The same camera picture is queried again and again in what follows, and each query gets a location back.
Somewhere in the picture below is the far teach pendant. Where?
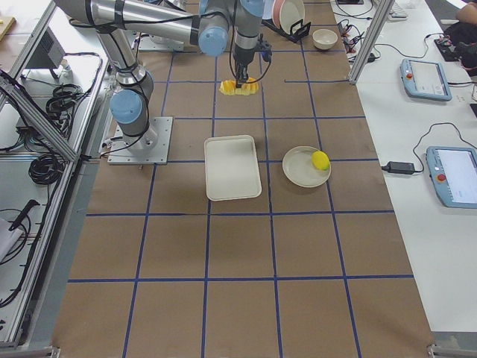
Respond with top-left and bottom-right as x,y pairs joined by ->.
399,58 -> 452,101

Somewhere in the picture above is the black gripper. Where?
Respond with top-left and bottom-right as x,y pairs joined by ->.
233,35 -> 259,88

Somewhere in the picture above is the usb hub with cables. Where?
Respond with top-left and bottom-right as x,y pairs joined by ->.
337,19 -> 364,54

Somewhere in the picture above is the cream bowl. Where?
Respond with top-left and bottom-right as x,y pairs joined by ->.
312,28 -> 338,51

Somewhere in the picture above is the black plate rack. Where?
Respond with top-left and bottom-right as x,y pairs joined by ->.
262,19 -> 311,43

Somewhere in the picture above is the pink plate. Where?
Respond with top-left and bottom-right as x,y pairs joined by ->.
271,0 -> 283,28

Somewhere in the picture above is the cream plate in rack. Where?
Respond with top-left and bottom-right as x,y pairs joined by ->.
279,0 -> 305,31

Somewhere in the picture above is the near teach pendant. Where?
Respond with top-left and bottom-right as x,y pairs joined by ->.
426,146 -> 476,209

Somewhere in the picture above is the yellow lemon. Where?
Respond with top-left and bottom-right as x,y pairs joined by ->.
311,151 -> 330,171

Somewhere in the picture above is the white rectangular tray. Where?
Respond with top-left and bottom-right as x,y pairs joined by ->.
204,135 -> 262,201

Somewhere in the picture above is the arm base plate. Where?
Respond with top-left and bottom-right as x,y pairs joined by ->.
107,116 -> 174,165

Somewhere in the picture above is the aluminium frame post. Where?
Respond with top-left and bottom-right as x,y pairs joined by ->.
348,0 -> 394,85

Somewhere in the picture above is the black power adapter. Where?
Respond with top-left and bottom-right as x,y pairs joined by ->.
381,161 -> 416,175

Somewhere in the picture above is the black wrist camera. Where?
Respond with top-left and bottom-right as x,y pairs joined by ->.
256,34 -> 272,63

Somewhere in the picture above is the teach pendant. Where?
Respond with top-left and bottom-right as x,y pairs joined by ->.
399,58 -> 452,101
426,146 -> 476,209

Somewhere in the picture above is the striped bread roll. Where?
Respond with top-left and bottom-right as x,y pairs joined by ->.
219,78 -> 259,96

